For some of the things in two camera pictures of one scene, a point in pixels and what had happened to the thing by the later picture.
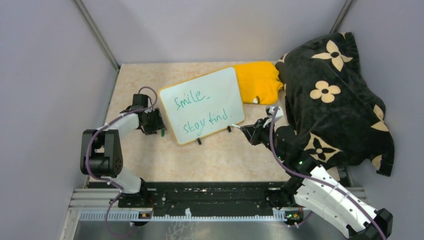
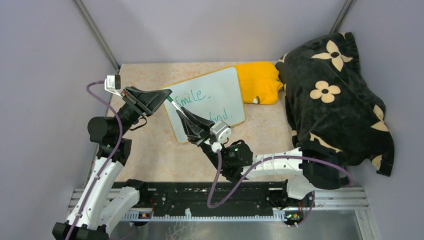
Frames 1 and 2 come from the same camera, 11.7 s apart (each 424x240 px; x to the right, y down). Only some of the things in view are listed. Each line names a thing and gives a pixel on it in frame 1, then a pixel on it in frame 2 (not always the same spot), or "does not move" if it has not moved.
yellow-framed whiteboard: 203,104 does not move
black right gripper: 253,132 → 197,129
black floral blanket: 339,118 does not move
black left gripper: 158,124 → 151,100
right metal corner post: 340,16 does not move
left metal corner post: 98,34 does not move
